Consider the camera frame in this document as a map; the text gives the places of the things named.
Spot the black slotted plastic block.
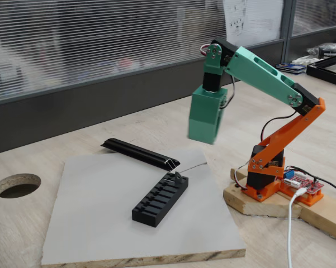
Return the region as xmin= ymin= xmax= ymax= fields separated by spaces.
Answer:
xmin=131 ymin=172 xmax=190 ymax=227

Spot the stack of blue cards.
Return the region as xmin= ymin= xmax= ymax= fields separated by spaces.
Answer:
xmin=276 ymin=63 xmax=307 ymax=74

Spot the wooden base block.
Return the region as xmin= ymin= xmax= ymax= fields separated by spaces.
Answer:
xmin=223 ymin=178 xmax=302 ymax=219

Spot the printed paper sheet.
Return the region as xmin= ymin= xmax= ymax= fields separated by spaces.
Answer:
xmin=223 ymin=0 xmax=285 ymax=51

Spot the white packet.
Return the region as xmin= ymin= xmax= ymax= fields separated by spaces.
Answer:
xmin=292 ymin=55 xmax=315 ymax=66

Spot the red controller board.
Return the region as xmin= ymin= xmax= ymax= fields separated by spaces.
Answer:
xmin=281 ymin=166 xmax=325 ymax=195

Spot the clear plastic parts bag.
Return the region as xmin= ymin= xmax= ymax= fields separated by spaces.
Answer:
xmin=306 ymin=41 xmax=336 ymax=60

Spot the grey laminated board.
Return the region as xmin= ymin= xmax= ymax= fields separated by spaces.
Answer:
xmin=40 ymin=147 xmax=247 ymax=266

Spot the long wooden plank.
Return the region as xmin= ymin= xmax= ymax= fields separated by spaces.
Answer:
xmin=297 ymin=192 xmax=336 ymax=244

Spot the black arm servo wire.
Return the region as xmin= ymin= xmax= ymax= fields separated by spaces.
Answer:
xmin=261 ymin=111 xmax=299 ymax=142

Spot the base servo wire bundle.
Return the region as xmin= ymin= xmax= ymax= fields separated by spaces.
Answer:
xmin=234 ymin=163 xmax=251 ymax=190

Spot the black aluminium profile rail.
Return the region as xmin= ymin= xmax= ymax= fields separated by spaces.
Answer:
xmin=101 ymin=138 xmax=182 ymax=171

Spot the black rectangular frame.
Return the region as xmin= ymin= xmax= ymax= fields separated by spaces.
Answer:
xmin=306 ymin=52 xmax=336 ymax=89

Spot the white USB cable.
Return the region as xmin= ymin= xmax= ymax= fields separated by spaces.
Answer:
xmin=286 ymin=187 xmax=307 ymax=268

